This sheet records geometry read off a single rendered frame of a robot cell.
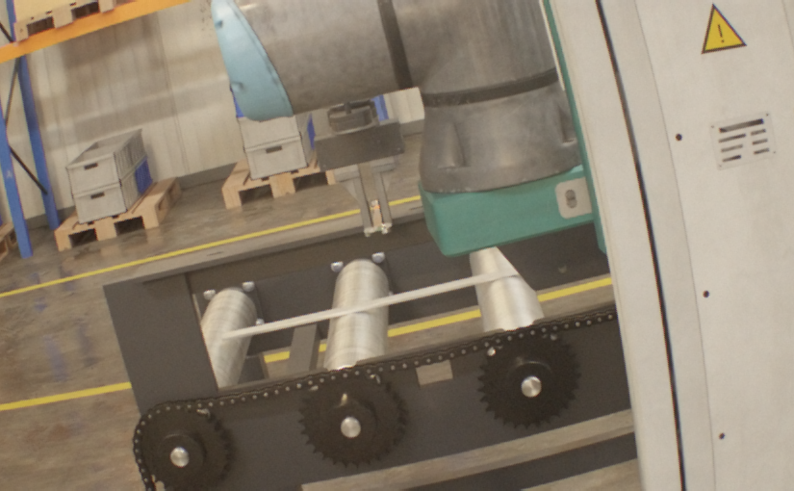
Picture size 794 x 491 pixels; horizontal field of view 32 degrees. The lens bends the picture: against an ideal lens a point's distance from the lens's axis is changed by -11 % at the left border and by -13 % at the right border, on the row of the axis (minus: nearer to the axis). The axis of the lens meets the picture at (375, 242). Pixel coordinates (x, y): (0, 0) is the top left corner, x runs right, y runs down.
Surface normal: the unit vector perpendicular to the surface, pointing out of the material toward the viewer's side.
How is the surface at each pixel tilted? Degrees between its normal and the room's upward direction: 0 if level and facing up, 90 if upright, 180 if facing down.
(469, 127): 70
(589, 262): 90
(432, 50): 119
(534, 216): 90
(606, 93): 90
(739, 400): 90
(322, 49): 98
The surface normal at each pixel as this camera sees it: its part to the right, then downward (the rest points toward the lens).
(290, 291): -0.01, 0.21
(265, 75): 0.00, 0.51
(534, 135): 0.25, -0.22
